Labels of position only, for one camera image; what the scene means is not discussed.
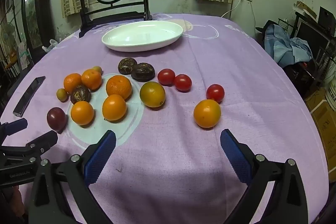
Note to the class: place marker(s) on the black monitor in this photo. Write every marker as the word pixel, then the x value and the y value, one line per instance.
pixel 312 36

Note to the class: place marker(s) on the white oval plate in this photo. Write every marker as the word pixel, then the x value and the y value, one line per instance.
pixel 141 35

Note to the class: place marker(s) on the white bucket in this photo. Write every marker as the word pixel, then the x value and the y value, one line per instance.
pixel 332 94

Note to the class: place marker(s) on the small orange mandarin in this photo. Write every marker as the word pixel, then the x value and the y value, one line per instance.
pixel 72 82
pixel 91 79

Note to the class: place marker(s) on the black smartphone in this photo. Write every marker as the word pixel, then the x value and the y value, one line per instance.
pixel 29 95

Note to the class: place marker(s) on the green-tinged orange citrus fruit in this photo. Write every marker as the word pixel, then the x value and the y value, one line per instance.
pixel 152 94

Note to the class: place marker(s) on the purple tablecloth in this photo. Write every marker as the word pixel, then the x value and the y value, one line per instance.
pixel 183 140

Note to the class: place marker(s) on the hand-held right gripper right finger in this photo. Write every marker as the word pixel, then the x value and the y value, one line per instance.
pixel 235 155

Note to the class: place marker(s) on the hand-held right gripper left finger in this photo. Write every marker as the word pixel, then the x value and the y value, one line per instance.
pixel 101 155

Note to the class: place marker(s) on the dark purple plum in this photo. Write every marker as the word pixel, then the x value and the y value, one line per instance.
pixel 56 118

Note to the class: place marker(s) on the white plastic bag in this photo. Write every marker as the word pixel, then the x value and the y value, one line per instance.
pixel 51 45

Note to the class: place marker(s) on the black speaker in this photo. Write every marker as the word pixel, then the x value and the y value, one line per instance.
pixel 326 18

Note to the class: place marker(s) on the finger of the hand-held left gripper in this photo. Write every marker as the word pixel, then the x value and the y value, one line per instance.
pixel 15 126
pixel 44 140

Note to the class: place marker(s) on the blue cloth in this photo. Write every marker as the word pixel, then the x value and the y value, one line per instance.
pixel 288 47

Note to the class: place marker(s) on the red cherry tomato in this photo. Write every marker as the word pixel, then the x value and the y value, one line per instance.
pixel 166 77
pixel 182 82
pixel 215 92

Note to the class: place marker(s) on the small yellow-green fruit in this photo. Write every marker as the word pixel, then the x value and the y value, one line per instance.
pixel 62 95
pixel 97 69

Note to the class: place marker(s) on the large orange mandarin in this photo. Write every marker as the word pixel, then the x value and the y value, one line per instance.
pixel 118 87

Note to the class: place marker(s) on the smooth orange citrus fruit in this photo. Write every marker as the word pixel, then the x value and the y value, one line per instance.
pixel 207 113
pixel 114 107
pixel 82 113

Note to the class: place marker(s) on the flat cardboard box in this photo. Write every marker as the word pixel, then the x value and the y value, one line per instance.
pixel 304 8

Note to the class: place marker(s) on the dark brown round fruit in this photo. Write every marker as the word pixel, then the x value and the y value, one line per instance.
pixel 80 94
pixel 126 65
pixel 143 72

